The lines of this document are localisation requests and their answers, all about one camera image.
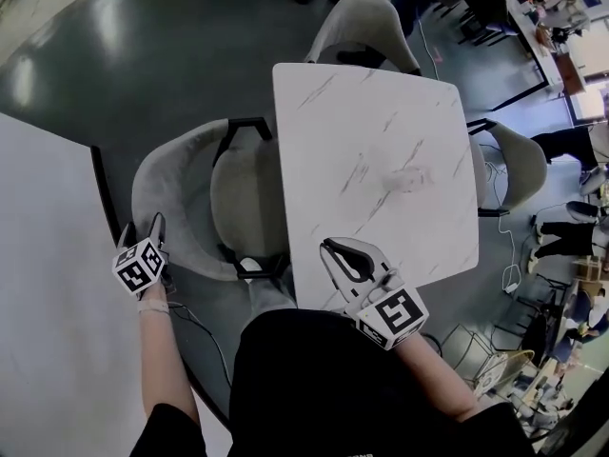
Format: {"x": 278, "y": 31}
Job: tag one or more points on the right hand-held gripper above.
{"x": 395, "y": 317}

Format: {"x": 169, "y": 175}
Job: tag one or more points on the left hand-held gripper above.
{"x": 138, "y": 267}

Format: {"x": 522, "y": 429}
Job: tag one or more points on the person's right forearm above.
{"x": 433, "y": 379}

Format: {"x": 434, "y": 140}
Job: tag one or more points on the person's left forearm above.
{"x": 162, "y": 350}

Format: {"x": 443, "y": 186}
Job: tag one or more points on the white marble square table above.
{"x": 357, "y": 126}

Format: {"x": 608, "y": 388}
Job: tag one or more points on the white wristband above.
{"x": 152, "y": 306}

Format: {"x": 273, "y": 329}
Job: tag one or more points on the person's left leg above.
{"x": 266, "y": 298}

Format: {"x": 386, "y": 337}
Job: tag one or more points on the clear plastic bottle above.
{"x": 406, "y": 179}

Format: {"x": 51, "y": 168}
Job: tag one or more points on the person's left white shoe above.
{"x": 249, "y": 264}

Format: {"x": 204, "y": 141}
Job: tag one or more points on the person's black shirt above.
{"x": 333, "y": 388}

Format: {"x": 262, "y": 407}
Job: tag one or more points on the white desk with black legs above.
{"x": 535, "y": 36}

